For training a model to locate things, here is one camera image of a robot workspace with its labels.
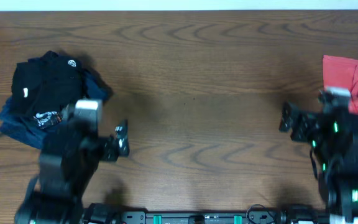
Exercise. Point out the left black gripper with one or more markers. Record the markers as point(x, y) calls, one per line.
point(111, 148)

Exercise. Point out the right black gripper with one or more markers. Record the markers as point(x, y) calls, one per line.
point(289, 117)

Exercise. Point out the black t-shirt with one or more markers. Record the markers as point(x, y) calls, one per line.
point(46, 84)

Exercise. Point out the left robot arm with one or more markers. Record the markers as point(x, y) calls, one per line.
point(67, 162)

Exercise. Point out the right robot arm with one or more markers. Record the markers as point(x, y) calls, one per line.
point(333, 137)

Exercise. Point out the black printed folded shirt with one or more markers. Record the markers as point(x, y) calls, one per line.
point(47, 119)

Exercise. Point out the navy blue folded shirt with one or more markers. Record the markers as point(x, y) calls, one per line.
point(25, 130)

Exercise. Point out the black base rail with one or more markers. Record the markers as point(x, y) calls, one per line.
point(197, 217)

